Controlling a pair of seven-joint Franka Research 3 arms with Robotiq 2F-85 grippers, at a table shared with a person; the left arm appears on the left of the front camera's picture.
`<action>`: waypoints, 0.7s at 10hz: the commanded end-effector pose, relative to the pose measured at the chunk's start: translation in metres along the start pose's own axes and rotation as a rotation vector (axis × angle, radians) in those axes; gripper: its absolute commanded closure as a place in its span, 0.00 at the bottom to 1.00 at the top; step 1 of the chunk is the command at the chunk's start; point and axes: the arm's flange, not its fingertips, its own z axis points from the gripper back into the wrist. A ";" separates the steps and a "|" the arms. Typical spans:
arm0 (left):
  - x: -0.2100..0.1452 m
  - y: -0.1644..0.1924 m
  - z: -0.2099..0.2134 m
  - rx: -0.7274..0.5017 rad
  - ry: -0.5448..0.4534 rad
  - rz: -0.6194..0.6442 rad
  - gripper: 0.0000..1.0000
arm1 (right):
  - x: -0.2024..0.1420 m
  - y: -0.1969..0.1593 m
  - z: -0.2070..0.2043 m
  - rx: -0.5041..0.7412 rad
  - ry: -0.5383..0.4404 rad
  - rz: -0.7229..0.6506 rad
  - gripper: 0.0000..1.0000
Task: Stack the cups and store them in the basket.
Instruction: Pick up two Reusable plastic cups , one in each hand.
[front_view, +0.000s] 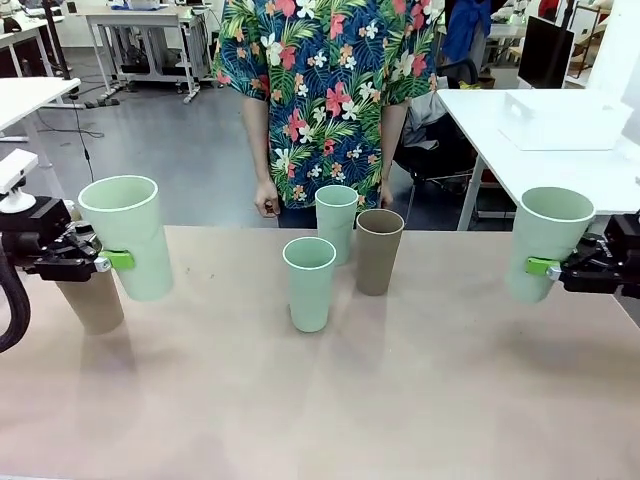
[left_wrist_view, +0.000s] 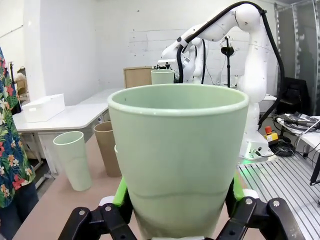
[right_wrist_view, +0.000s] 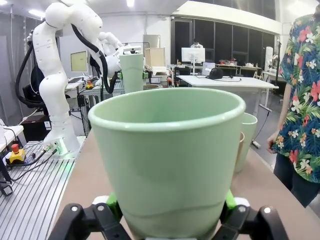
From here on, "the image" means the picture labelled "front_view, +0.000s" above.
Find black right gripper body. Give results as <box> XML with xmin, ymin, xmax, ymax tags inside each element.
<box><xmin>563</xmin><ymin>211</ymin><xmax>640</xmax><ymax>297</ymax></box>

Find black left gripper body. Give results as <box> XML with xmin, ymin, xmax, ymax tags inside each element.
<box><xmin>14</xmin><ymin>197</ymin><xmax>101</xmax><ymax>283</ymax></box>

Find pale green plastic cup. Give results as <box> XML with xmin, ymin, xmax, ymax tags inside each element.
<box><xmin>504</xmin><ymin>186</ymin><xmax>597</xmax><ymax>305</ymax></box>
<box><xmin>283</xmin><ymin>236</ymin><xmax>337</xmax><ymax>334</ymax></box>
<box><xmin>314</xmin><ymin>184</ymin><xmax>360</xmax><ymax>268</ymax></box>
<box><xmin>77</xmin><ymin>174</ymin><xmax>175</xmax><ymax>303</ymax></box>

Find brown plastic cup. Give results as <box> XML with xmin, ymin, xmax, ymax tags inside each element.
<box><xmin>53</xmin><ymin>272</ymin><xmax>126</xmax><ymax>336</ymax></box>
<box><xmin>355</xmin><ymin>208</ymin><xmax>405</xmax><ymax>296</ymax></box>

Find white plastic storage basket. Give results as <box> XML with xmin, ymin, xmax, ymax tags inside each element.
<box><xmin>498</xmin><ymin>90</ymin><xmax>634</xmax><ymax>152</ymax></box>

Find person right forearm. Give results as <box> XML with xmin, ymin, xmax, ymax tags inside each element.
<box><xmin>242</xmin><ymin>94</ymin><xmax>272</xmax><ymax>186</ymax></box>

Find person left forearm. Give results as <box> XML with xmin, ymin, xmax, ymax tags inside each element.
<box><xmin>380</xmin><ymin>98</ymin><xmax>412</xmax><ymax>194</ymax></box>

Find person right hand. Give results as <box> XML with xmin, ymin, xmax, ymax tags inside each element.
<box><xmin>253</xmin><ymin>178</ymin><xmax>280</xmax><ymax>219</ymax></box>

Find white side table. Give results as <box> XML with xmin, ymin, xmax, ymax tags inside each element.
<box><xmin>0</xmin><ymin>77</ymin><xmax>82</xmax><ymax>134</ymax></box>

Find black office chair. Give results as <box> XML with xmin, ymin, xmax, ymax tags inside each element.
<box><xmin>393</xmin><ymin>59</ymin><xmax>480</xmax><ymax>202</ymax></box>

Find black stand pole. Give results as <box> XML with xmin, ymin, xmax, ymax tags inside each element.
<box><xmin>41</xmin><ymin>0</ymin><xmax>74</xmax><ymax>81</ymax></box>

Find white desk with dark items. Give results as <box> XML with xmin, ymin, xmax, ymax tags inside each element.
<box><xmin>0</xmin><ymin>12</ymin><xmax>66</xmax><ymax>79</ymax></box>

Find person dark blue jeans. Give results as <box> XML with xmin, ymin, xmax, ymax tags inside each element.
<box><xmin>276</xmin><ymin>201</ymin><xmax>370</xmax><ymax>229</ymax></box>

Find black computer monitor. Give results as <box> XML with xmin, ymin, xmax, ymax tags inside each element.
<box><xmin>517</xmin><ymin>14</ymin><xmax>576</xmax><ymax>91</ymax></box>

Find blue hanging jacket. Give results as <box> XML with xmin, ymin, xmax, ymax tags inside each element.
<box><xmin>442</xmin><ymin>0</ymin><xmax>494</xmax><ymax>64</ymax></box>

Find floral shirt person torso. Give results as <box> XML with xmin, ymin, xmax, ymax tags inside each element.
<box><xmin>211</xmin><ymin>0</ymin><xmax>439</xmax><ymax>211</ymax></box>

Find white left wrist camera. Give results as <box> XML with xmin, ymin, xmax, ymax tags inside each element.
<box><xmin>0</xmin><ymin>148</ymin><xmax>40</xmax><ymax>217</ymax></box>

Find black left arm cable sleeve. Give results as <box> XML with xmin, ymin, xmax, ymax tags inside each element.
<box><xmin>0</xmin><ymin>239</ymin><xmax>33</xmax><ymax>354</ymax></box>

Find white metal frame desk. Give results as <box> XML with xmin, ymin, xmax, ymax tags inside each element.
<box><xmin>84</xmin><ymin>3</ymin><xmax>221</xmax><ymax>105</ymax></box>

